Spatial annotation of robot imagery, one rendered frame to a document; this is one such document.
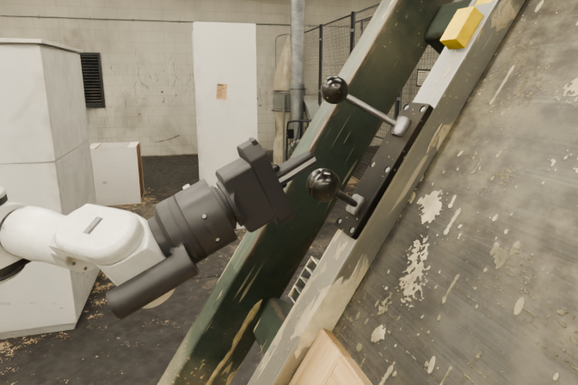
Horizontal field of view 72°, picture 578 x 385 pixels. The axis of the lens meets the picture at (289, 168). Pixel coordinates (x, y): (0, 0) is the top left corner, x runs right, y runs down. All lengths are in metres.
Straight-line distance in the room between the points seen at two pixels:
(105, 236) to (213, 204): 0.12
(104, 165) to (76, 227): 4.80
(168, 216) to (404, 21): 0.56
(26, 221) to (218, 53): 3.44
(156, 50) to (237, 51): 4.52
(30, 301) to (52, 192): 0.70
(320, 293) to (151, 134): 7.99
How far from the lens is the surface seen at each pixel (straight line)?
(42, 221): 0.62
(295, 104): 5.87
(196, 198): 0.48
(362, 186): 0.55
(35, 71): 2.59
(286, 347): 0.58
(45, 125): 2.60
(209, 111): 3.96
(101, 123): 8.54
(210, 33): 3.97
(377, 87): 0.79
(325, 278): 0.55
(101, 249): 0.48
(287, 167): 0.52
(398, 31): 0.81
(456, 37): 0.58
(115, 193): 5.39
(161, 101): 8.37
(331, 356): 0.54
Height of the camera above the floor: 1.55
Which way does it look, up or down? 13 degrees down
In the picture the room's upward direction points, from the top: straight up
